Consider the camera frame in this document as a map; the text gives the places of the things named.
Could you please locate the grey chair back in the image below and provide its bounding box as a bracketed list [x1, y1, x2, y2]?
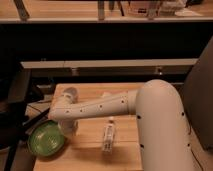
[181, 36, 213, 153]

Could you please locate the metal rail beam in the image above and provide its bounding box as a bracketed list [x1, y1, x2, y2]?
[23, 58, 197, 75]

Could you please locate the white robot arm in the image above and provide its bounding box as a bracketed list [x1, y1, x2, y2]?
[49, 79, 195, 171]

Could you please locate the green ceramic bowl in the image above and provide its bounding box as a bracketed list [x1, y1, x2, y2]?
[27, 120, 65, 157]

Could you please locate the wooden background shelf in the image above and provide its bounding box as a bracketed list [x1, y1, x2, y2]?
[0, 0, 213, 23]

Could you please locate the clear plastic bottle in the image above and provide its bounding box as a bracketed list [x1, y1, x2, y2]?
[102, 117, 116, 153]

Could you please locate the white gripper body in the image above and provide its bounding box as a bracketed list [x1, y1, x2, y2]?
[58, 120, 78, 137]

